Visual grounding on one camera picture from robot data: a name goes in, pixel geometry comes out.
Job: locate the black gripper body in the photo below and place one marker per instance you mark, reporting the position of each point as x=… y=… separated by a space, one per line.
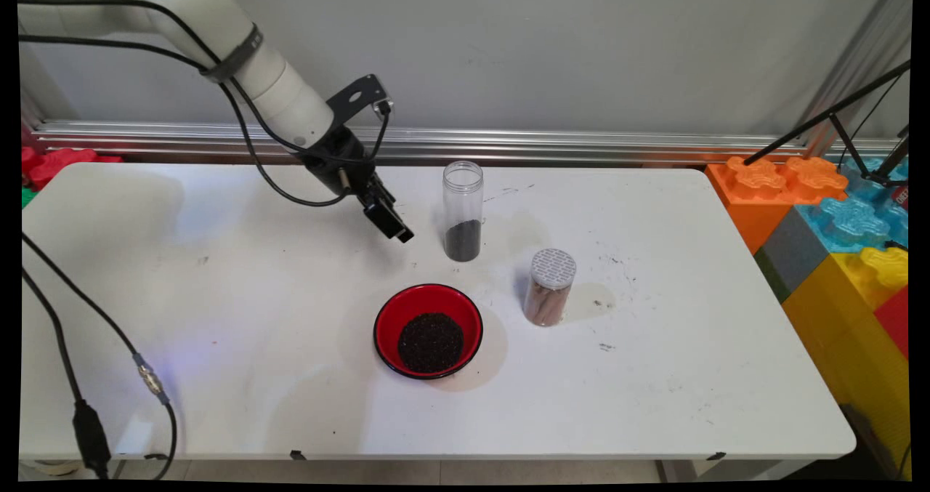
x=338 y=154

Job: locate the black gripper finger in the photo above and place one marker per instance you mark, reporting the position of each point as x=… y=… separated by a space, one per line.
x=385 y=219
x=381 y=189

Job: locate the heap of black seeds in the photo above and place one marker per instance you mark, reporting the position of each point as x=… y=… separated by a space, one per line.
x=463 y=243
x=431 y=343

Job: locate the tall clear plastic jar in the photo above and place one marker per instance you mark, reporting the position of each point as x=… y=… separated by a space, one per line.
x=463 y=194

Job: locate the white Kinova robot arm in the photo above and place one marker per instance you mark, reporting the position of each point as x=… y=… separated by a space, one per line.
x=218 y=19

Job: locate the red bowl with black rim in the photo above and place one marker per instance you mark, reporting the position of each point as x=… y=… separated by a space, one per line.
x=407 y=310

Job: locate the jar with white perforated lid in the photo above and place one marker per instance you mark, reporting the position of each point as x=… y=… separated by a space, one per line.
x=554 y=268

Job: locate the brown cinnamon sticks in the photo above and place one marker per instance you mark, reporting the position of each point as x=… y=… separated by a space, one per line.
x=546 y=304

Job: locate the orange building block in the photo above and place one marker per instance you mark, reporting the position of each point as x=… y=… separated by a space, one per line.
x=748 y=208

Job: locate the grey table leg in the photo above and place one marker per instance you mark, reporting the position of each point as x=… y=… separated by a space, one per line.
x=676 y=472

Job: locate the grey building block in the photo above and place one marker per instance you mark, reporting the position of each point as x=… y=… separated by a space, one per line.
x=792 y=256

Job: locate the black tripod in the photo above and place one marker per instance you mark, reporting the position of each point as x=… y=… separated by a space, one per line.
x=830 y=116

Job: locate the yellow building block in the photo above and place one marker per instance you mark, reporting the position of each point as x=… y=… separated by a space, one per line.
x=835 y=332

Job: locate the light blue building block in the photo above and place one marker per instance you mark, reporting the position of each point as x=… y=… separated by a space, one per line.
x=850 y=223

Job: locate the red cracker box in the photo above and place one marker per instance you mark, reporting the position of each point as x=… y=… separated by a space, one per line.
x=902 y=198

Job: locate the big red building block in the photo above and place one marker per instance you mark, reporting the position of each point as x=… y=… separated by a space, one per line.
x=897 y=325

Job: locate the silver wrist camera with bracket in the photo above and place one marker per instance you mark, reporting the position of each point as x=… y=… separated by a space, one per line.
x=372 y=87

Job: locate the aluminium rail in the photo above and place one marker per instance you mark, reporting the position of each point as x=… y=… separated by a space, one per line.
x=581 y=145

